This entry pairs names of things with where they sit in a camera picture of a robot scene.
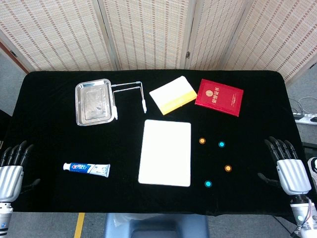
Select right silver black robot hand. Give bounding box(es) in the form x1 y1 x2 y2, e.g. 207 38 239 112
257 136 312 196

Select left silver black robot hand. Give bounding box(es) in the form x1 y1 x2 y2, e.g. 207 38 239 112
0 140 41 202

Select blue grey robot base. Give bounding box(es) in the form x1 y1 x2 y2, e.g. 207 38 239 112
103 213 210 238

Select white rectangular board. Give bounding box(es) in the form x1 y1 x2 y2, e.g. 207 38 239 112
138 119 192 187

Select white sneaker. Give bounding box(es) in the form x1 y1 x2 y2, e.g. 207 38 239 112
307 156 317 195

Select black velvet tablecloth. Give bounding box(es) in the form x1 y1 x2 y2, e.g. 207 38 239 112
0 70 310 225

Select white power strip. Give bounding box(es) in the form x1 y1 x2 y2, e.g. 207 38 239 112
293 113 317 125

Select blue white toothpaste tube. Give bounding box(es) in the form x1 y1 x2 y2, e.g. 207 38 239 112
62 162 111 178

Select red certificate book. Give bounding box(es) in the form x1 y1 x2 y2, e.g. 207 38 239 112
195 78 244 118

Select stainless steel tray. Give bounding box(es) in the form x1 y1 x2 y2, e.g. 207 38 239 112
75 78 112 126

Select bamboo folding screen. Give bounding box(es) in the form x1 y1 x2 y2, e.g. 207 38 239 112
0 0 317 82

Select grey cables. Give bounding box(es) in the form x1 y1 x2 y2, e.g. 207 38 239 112
289 96 317 117

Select metal wire handle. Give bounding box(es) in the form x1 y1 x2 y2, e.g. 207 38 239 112
110 81 148 120

